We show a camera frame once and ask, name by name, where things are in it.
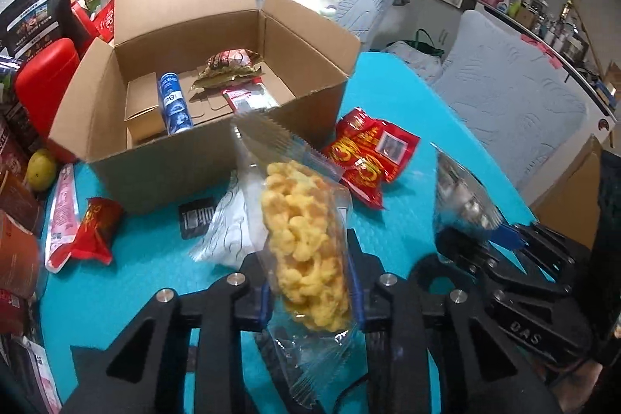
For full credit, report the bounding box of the silver purple snack packet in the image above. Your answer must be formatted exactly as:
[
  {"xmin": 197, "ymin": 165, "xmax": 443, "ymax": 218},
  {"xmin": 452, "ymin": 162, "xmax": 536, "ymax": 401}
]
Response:
[{"xmin": 434, "ymin": 145, "xmax": 503, "ymax": 237}]

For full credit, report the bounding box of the pink white snack packet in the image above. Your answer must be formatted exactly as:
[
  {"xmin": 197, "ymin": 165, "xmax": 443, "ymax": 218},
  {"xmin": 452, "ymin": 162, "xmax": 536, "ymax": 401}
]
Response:
[{"xmin": 44, "ymin": 164, "xmax": 79, "ymax": 273}]

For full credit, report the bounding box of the small red snack packet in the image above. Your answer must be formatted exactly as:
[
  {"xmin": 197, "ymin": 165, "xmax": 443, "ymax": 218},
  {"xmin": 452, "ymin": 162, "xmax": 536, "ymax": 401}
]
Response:
[{"xmin": 65, "ymin": 196, "xmax": 123, "ymax": 265}]

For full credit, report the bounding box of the red white snack bar packet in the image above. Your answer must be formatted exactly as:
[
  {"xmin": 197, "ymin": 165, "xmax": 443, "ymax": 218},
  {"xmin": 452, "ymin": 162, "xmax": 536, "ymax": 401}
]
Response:
[{"xmin": 222, "ymin": 77, "xmax": 278, "ymax": 113}]

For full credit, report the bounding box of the grey cushioned chair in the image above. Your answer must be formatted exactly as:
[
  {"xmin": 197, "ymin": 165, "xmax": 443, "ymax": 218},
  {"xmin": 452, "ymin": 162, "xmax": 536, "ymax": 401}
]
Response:
[{"xmin": 430, "ymin": 10, "xmax": 586, "ymax": 190}]

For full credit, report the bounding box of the red yellow snack packet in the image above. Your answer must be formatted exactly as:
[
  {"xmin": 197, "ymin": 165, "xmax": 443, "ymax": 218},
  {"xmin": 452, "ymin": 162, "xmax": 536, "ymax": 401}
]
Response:
[{"xmin": 323, "ymin": 107, "xmax": 420, "ymax": 209}]

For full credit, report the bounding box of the yellow lemon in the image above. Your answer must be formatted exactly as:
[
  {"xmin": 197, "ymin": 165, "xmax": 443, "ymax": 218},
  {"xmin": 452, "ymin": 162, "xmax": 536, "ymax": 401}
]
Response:
[{"xmin": 26, "ymin": 148, "xmax": 57, "ymax": 192}]

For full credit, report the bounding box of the gold rectangular box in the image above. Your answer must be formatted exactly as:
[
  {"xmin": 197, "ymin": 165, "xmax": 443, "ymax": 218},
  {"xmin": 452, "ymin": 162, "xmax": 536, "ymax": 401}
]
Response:
[{"xmin": 124, "ymin": 73, "xmax": 165, "ymax": 145}]

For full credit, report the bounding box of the yellow puffed snack bag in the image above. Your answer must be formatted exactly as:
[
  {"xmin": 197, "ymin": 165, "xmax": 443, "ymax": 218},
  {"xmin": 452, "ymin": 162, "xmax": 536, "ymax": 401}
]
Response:
[{"xmin": 190, "ymin": 110, "xmax": 360, "ymax": 410}]

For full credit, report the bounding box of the open cardboard box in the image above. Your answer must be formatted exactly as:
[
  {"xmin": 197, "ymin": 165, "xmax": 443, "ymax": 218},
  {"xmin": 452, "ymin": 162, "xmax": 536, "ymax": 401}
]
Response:
[{"xmin": 49, "ymin": 0, "xmax": 360, "ymax": 213}]

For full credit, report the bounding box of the brown gold snack packet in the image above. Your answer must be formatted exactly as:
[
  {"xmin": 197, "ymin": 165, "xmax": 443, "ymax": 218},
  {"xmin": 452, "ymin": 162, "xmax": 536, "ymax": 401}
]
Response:
[{"xmin": 191, "ymin": 48, "xmax": 263, "ymax": 90}]

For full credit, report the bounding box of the brown box right edge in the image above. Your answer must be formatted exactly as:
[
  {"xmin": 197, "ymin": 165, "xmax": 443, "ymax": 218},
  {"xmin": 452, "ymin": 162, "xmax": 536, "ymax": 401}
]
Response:
[{"xmin": 531, "ymin": 135, "xmax": 602, "ymax": 249}]

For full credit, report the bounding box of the black snack pouch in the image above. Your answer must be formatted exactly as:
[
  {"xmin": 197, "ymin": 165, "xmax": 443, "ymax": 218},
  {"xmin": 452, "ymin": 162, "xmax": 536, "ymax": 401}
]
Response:
[{"xmin": 1, "ymin": 0, "xmax": 73, "ymax": 62}]

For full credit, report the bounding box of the blue cylindrical snack tube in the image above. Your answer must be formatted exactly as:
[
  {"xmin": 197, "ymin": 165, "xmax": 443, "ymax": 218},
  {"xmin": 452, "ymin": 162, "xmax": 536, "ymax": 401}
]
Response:
[{"xmin": 157, "ymin": 73, "xmax": 194, "ymax": 135}]

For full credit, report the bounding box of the red plastic canister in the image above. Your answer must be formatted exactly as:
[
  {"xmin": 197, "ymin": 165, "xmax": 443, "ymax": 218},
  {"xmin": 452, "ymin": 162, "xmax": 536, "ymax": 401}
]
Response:
[{"xmin": 15, "ymin": 38, "xmax": 80, "ymax": 163}]

